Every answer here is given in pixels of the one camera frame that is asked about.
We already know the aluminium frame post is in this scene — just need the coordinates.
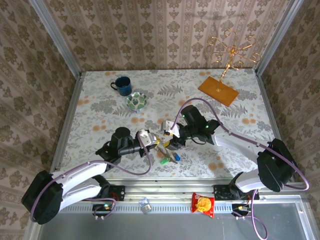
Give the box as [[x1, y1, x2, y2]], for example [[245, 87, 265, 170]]
[[254, 0, 305, 76], [28, 0, 83, 77]]

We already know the aluminium table edge rail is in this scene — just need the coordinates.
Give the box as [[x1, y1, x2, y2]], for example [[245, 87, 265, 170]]
[[254, 69, 286, 151], [49, 72, 85, 172]]

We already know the silver metal keyring bundle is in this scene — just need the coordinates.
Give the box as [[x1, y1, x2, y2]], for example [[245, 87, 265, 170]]
[[153, 143, 173, 162]]

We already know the slotted grey cable duct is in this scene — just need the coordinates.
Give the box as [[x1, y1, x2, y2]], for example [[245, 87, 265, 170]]
[[57, 201, 308, 214]]

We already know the green leaf pattern bowl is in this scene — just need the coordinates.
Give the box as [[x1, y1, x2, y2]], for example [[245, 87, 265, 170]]
[[125, 91, 148, 111]]

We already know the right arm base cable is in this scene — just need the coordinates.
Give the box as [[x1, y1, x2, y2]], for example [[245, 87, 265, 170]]
[[233, 192, 269, 240]]

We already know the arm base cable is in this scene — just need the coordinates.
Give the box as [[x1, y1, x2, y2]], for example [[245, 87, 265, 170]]
[[81, 196, 118, 221], [233, 192, 269, 240]]

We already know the grey metal shelf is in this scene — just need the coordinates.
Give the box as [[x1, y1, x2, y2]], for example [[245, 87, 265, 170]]
[[24, 202, 316, 240]]

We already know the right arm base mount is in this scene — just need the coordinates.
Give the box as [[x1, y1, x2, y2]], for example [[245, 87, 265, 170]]
[[213, 184, 260, 201]]

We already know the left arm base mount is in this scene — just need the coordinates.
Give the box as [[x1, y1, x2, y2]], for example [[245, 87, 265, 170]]
[[81, 184, 126, 202]]

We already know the red snack packet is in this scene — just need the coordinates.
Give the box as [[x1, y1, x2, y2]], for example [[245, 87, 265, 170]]
[[191, 192, 215, 219]]

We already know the left arm base cable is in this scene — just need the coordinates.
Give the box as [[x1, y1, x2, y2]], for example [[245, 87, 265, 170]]
[[81, 196, 118, 221]]

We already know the dark blue mug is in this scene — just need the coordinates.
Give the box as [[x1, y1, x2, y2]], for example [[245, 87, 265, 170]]
[[110, 76, 133, 97]]

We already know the gold wire stand wooden base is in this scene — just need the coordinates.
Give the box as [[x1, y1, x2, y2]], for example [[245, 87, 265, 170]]
[[197, 28, 262, 108]]

